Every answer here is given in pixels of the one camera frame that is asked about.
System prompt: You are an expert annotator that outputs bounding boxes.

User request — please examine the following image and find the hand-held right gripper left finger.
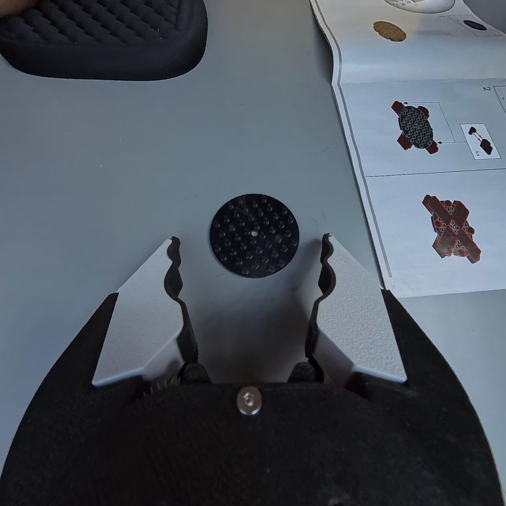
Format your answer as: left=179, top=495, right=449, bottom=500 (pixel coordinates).
left=92, top=236, right=199, bottom=387

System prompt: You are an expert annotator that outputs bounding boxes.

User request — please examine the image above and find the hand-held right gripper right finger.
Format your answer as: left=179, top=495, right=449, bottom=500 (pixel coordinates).
left=305, top=232, right=408, bottom=385

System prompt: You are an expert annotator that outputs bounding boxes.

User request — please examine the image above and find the open building instruction booklet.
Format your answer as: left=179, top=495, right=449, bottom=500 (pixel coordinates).
left=309, top=0, right=506, bottom=299

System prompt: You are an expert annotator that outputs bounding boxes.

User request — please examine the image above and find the black textured cushion pad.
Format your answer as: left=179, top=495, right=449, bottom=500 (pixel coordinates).
left=0, top=0, right=209, bottom=82

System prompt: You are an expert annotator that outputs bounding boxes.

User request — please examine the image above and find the black round studded plate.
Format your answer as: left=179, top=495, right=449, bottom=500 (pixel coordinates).
left=209, top=193, right=300, bottom=279

